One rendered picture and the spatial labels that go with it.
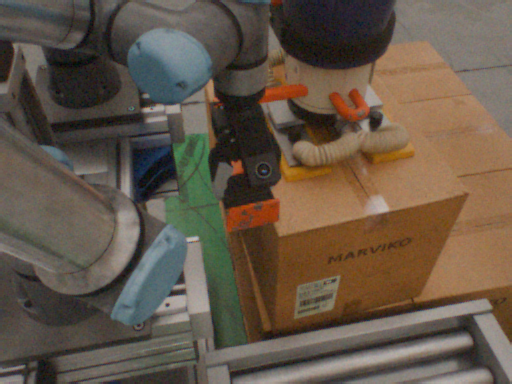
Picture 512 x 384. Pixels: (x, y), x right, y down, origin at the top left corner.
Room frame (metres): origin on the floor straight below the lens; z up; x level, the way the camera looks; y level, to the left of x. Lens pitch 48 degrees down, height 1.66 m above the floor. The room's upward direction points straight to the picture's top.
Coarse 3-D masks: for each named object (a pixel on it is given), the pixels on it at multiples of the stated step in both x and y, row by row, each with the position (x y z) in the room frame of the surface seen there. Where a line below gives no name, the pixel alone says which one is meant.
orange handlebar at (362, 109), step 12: (300, 84) 0.82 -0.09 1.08; (264, 96) 0.79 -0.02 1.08; (276, 96) 0.79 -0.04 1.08; (288, 96) 0.80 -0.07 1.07; (336, 96) 0.78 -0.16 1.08; (360, 96) 0.78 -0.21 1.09; (336, 108) 0.76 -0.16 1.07; (348, 108) 0.74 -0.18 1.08; (360, 108) 0.74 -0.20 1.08; (240, 168) 0.58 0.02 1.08
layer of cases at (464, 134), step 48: (432, 48) 1.86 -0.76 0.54; (432, 96) 1.52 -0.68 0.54; (432, 144) 1.24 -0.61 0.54; (480, 144) 1.24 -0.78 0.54; (480, 192) 1.02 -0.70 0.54; (240, 240) 0.87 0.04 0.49; (480, 240) 0.83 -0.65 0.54; (240, 288) 0.90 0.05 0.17; (432, 288) 0.67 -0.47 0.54; (480, 288) 0.67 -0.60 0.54
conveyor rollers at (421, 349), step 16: (432, 336) 0.54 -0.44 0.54; (448, 336) 0.54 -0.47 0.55; (464, 336) 0.54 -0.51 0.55; (352, 352) 0.50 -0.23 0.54; (368, 352) 0.50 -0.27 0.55; (384, 352) 0.50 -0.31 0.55; (400, 352) 0.50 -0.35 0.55; (416, 352) 0.50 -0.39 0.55; (432, 352) 0.50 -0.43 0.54; (448, 352) 0.50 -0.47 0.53; (272, 368) 0.46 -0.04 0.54; (288, 368) 0.46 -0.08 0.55; (304, 368) 0.46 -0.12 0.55; (320, 368) 0.46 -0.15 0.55; (336, 368) 0.46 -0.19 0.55; (352, 368) 0.46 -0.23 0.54; (368, 368) 0.46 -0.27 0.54; (480, 368) 0.46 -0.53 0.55
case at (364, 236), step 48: (384, 96) 0.97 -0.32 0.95; (288, 192) 0.65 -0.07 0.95; (336, 192) 0.65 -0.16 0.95; (384, 192) 0.65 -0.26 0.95; (432, 192) 0.65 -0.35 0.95; (288, 240) 0.54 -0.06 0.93; (336, 240) 0.57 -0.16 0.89; (384, 240) 0.60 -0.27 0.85; (432, 240) 0.64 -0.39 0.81; (288, 288) 0.55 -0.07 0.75; (336, 288) 0.58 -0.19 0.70; (384, 288) 0.61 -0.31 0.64
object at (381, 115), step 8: (376, 112) 0.84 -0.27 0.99; (384, 112) 0.88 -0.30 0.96; (360, 120) 0.85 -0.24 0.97; (368, 120) 0.85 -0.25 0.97; (376, 120) 0.82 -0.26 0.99; (384, 120) 0.85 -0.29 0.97; (392, 120) 0.85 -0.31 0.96; (360, 128) 0.83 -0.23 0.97; (368, 128) 0.82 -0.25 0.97; (376, 128) 0.82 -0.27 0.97; (408, 144) 0.77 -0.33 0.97; (368, 152) 0.75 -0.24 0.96; (376, 152) 0.75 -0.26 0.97; (384, 152) 0.75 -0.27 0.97; (392, 152) 0.75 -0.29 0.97; (400, 152) 0.75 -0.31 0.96; (408, 152) 0.75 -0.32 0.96; (376, 160) 0.73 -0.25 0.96; (384, 160) 0.73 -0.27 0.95; (392, 160) 0.74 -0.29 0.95
